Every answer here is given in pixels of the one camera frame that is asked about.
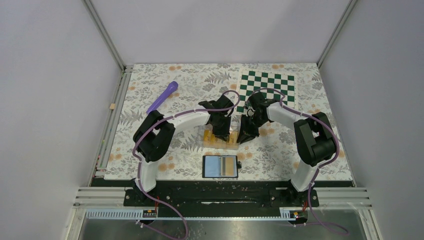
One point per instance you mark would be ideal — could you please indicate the clear plastic card box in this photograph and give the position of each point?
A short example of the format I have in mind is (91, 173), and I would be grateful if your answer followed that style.
(202, 128)

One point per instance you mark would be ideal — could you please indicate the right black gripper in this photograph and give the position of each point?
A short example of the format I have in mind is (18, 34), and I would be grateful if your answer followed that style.
(247, 134)

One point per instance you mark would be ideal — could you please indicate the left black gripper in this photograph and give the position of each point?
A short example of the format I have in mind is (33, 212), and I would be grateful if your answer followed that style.
(224, 134)

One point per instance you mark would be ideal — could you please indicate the floral pattern table mat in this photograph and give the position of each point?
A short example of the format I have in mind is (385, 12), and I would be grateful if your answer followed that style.
(272, 156)

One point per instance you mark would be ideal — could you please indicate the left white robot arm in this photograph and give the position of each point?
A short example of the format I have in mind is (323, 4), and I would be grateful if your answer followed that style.
(153, 137)

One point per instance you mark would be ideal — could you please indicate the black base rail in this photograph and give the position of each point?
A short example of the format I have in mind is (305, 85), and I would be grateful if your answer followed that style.
(213, 200)

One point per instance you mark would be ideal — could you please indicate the gold credit cards stack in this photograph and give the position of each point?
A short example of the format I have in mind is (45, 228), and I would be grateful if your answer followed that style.
(210, 141)

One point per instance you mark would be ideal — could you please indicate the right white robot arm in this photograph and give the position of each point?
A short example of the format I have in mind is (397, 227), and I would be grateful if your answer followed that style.
(316, 142)

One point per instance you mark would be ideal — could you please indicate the green white chessboard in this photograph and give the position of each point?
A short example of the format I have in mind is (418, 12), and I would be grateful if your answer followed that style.
(271, 84)

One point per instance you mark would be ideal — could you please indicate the black leather card holder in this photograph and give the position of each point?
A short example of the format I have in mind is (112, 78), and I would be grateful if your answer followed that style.
(211, 166)

